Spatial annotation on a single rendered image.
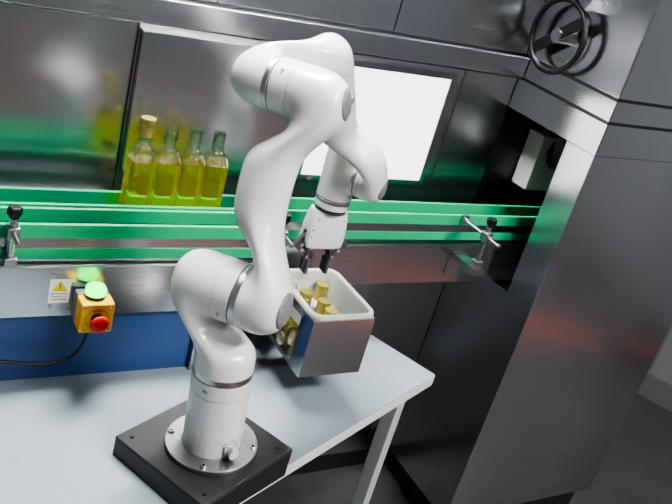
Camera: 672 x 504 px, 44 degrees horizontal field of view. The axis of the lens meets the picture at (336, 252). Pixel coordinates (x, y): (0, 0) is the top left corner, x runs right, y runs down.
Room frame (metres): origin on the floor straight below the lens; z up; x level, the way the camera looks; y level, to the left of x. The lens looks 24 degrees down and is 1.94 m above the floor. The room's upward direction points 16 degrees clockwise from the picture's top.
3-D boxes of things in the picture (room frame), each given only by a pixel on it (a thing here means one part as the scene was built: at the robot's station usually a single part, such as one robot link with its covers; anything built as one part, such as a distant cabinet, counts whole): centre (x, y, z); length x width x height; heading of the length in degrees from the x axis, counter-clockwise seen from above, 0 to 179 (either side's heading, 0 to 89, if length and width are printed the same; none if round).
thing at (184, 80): (2.12, 0.19, 1.32); 0.90 x 0.03 x 0.34; 125
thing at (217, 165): (1.85, 0.33, 1.16); 0.06 x 0.06 x 0.21; 35
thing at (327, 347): (1.83, 0.01, 0.92); 0.27 x 0.17 x 0.15; 35
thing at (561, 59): (2.41, -0.43, 1.66); 0.21 x 0.05 x 0.21; 35
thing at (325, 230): (1.84, 0.04, 1.17); 0.10 x 0.07 x 0.11; 123
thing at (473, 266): (2.19, -0.37, 1.07); 0.17 x 0.05 x 0.23; 35
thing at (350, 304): (1.81, 0.00, 0.97); 0.22 x 0.17 x 0.09; 35
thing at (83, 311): (1.52, 0.46, 0.96); 0.07 x 0.07 x 0.07; 35
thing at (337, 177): (1.83, 0.04, 1.31); 0.09 x 0.08 x 0.13; 70
